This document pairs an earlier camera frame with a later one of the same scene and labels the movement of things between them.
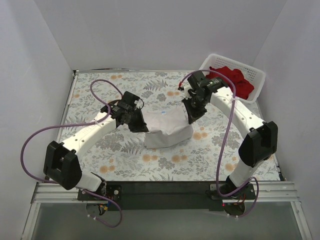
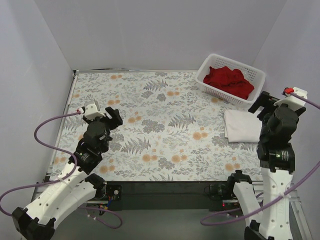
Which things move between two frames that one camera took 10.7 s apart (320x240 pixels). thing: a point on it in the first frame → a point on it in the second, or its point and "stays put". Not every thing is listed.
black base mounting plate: (165, 195) stays put
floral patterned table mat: (207, 149) stays put
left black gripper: (133, 117) → (110, 119)
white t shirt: (167, 126) → (242, 126)
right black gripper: (192, 104) → (265, 104)
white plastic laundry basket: (256, 77) stays put
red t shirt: (243, 88) stays put
